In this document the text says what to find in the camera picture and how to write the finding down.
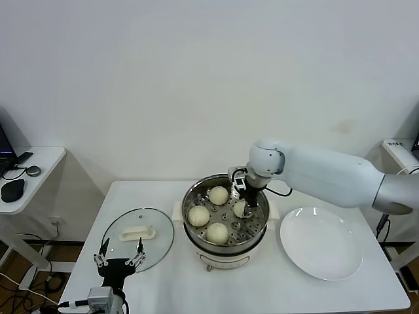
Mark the dark monitor edge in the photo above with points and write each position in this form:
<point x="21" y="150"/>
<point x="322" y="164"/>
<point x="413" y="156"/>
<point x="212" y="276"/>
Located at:
<point x="417" y="142"/>

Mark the glass pot lid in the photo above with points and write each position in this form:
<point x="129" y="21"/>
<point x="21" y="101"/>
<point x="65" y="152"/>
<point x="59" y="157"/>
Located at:
<point x="157" y="242"/>

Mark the round grey puck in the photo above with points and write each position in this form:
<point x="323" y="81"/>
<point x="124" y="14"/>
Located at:
<point x="33" y="171"/>

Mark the steel perforated steamer basket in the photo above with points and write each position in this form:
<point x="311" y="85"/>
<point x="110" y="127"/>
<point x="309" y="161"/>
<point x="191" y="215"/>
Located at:
<point x="242" y="232"/>

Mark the white steamed baozi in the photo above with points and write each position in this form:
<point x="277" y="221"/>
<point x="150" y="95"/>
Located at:
<point x="198" y="216"/>
<point x="218" y="195"/>
<point x="239" y="209"/>
<point x="217" y="233"/>

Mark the black phone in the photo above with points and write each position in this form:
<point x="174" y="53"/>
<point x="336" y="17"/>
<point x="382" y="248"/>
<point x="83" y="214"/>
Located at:
<point x="24" y="157"/>

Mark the dark laptop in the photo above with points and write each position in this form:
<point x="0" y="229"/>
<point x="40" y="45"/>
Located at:
<point x="4" y="144"/>

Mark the white round plate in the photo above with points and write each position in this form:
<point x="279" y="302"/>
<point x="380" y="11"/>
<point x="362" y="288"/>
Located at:
<point x="320" y="245"/>

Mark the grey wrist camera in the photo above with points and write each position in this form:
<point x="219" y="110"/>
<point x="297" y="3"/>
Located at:
<point x="99" y="297"/>
<point x="238" y="178"/>

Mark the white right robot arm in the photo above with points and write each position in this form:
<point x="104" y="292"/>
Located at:
<point x="327" y="173"/>

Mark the white side table with laptop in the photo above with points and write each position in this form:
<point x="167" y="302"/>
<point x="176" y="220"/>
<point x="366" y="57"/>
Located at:
<point x="39" y="189"/>

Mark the white electric steamer pot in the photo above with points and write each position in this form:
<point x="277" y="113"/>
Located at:
<point x="226" y="261"/>

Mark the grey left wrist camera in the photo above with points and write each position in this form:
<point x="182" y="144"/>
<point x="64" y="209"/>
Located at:
<point x="99" y="297"/>

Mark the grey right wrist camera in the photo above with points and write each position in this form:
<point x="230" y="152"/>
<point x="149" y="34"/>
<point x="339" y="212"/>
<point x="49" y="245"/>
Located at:
<point x="238" y="178"/>

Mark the white wall socket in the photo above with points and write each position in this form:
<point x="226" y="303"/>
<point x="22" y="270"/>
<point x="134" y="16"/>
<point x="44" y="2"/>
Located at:
<point x="58" y="221"/>

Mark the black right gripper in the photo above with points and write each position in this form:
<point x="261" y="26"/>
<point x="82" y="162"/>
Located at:
<point x="251" y="194"/>

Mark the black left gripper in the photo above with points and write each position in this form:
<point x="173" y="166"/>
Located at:
<point x="114" y="269"/>

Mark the black computer mouse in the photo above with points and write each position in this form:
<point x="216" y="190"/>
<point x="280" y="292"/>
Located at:
<point x="12" y="190"/>

